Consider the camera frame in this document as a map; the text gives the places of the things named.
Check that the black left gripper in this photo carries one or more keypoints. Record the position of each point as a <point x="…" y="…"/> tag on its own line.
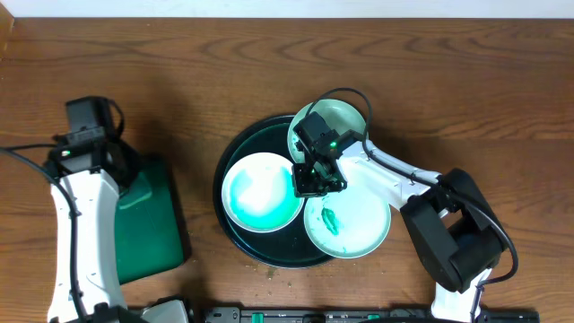
<point x="83" y="135"/>

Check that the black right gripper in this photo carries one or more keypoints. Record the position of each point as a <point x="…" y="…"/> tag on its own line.
<point x="303" y="189"/>

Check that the green scrubbing sponge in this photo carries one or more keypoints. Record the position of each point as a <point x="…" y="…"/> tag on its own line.
<point x="139" y="190"/>

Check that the white plate with green stain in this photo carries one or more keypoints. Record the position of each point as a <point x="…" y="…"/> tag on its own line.
<point x="258" y="195"/>

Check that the black rectangular water tray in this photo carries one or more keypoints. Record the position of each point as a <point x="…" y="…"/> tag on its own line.
<point x="147" y="235"/>

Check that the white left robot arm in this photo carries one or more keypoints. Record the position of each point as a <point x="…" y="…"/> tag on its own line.
<point x="88" y="172"/>

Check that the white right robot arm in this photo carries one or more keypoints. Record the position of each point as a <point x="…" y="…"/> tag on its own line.
<point x="455" y="233"/>

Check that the round black serving tray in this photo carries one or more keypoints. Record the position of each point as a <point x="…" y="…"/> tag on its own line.
<point x="289" y="247"/>

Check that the mint green plate right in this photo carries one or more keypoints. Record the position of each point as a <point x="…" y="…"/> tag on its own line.
<point x="347" y="224"/>

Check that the mint green plate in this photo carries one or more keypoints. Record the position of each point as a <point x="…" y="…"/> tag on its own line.
<point x="347" y="224"/>
<point x="338" y="114"/>

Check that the mint green plate top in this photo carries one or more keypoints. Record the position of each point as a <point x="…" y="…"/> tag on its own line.
<point x="338" y="114"/>

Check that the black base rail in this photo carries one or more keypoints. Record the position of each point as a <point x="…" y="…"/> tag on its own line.
<point x="236" y="315"/>

